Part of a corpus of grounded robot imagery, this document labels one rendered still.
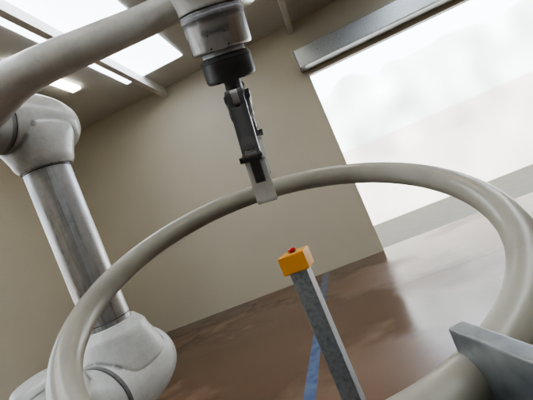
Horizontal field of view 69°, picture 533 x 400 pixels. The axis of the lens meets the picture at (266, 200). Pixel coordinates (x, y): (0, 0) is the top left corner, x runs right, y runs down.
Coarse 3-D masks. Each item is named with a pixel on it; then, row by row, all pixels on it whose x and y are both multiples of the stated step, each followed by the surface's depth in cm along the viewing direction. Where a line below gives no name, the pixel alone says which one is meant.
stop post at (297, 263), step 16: (288, 256) 165; (304, 256) 163; (288, 272) 165; (304, 272) 165; (304, 288) 166; (304, 304) 167; (320, 304) 165; (320, 320) 165; (320, 336) 166; (336, 336) 167; (336, 352) 164; (336, 368) 165; (352, 368) 170; (336, 384) 166; (352, 384) 164
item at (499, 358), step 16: (464, 336) 22; (480, 336) 21; (496, 336) 21; (464, 352) 23; (480, 352) 21; (496, 352) 20; (512, 352) 19; (528, 352) 18; (480, 368) 22; (496, 368) 20; (512, 368) 19; (528, 368) 18; (496, 384) 21; (512, 384) 20; (528, 384) 18
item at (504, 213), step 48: (240, 192) 63; (288, 192) 63; (480, 192) 40; (144, 240) 56; (528, 240) 31; (96, 288) 47; (528, 288) 26; (528, 336) 24; (48, 384) 33; (432, 384) 22; (480, 384) 22
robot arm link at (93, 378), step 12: (84, 372) 74; (96, 372) 78; (24, 384) 72; (36, 384) 68; (96, 384) 74; (108, 384) 76; (120, 384) 78; (12, 396) 68; (24, 396) 67; (36, 396) 67; (96, 396) 72; (108, 396) 74; (120, 396) 77
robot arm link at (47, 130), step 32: (32, 96) 84; (32, 128) 81; (64, 128) 87; (32, 160) 82; (64, 160) 86; (32, 192) 84; (64, 192) 85; (64, 224) 84; (64, 256) 84; (96, 256) 86; (128, 320) 87; (96, 352) 82; (128, 352) 83; (160, 352) 90; (128, 384) 80; (160, 384) 87
